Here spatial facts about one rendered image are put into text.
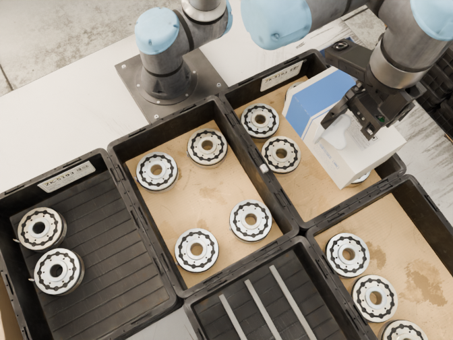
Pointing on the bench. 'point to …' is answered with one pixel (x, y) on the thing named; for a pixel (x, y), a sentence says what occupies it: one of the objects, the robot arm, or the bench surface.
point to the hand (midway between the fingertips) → (342, 122)
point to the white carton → (293, 114)
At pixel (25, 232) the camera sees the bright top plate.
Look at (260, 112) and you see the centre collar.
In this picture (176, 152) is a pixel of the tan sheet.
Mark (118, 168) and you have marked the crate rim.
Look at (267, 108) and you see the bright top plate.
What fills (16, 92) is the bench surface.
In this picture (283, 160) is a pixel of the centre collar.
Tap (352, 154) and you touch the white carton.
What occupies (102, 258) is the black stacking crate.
